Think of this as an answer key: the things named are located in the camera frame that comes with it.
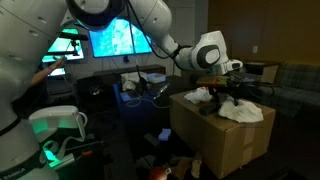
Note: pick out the person's bare forearm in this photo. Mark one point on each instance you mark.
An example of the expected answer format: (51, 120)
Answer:
(41, 76)

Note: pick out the white cloth pile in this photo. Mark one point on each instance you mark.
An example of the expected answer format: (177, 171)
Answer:
(131, 78)

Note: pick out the person in dark clothes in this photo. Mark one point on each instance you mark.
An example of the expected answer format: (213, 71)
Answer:
(30, 100)

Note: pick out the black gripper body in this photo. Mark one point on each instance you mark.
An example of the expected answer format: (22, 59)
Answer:
(236, 86)

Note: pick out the black tool orange tip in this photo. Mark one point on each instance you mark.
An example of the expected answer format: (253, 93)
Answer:
(87, 153)

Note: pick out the white wall outlet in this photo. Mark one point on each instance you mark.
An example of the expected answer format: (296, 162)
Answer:
(255, 49)

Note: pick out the large white towel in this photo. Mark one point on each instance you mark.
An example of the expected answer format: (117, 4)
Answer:
(241, 111)

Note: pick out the blue sponge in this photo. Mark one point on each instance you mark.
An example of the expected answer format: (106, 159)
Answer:
(164, 134)

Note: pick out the crumpled white cloth red mark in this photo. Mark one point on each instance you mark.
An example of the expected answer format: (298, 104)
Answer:
(198, 96)

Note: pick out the plaid green sofa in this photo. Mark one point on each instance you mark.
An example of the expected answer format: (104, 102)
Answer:
(293, 91)

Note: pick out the open dark laptop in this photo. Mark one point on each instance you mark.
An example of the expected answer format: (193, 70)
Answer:
(141, 87)

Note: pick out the small lit screen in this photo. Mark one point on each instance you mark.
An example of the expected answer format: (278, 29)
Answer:
(58, 71)

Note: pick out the tan wrist mount plate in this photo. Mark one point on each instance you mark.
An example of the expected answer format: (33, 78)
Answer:
(211, 81)

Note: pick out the large cardboard box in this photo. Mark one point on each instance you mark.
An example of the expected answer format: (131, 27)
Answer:
(213, 146)

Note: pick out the large wall monitor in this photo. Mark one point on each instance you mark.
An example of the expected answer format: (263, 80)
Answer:
(113, 43)

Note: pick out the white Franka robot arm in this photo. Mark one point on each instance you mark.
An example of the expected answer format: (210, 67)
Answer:
(20, 50)

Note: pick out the person's hand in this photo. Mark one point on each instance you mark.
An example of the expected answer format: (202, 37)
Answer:
(58, 63)

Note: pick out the thick black foam block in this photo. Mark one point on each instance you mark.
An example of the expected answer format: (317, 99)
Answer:
(208, 109)

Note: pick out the white plastic bin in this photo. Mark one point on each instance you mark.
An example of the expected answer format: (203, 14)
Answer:
(156, 78)

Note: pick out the black office chair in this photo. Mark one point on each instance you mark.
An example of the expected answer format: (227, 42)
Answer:
(86, 100)

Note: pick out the wooden shelf cabinet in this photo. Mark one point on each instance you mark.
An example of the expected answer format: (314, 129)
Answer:
(268, 73)

